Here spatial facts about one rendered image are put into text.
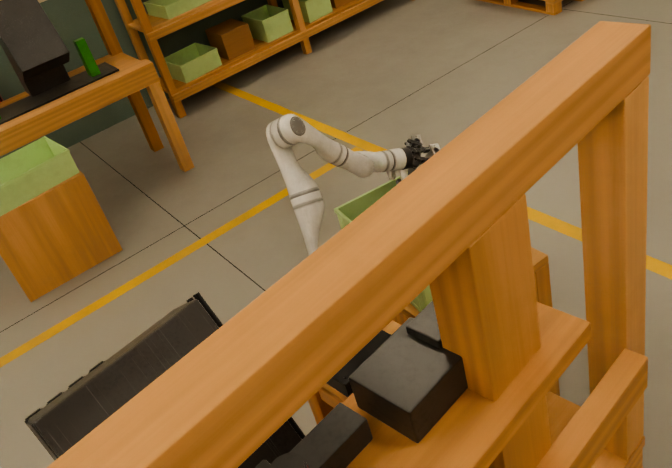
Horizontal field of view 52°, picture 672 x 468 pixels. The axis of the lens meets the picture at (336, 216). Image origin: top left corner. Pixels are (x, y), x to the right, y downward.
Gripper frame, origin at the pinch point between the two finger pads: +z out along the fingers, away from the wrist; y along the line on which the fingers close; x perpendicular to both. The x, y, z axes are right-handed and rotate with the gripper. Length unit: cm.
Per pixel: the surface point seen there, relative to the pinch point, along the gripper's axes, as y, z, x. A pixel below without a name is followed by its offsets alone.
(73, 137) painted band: 254, -3, 418
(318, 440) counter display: -75, -114, -71
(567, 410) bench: -92, -22, -30
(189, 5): 304, 90, 293
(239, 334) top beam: -62, -133, -100
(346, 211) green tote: 1.2, -10.0, 46.1
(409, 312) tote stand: -47, -17, 23
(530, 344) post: -74, -79, -85
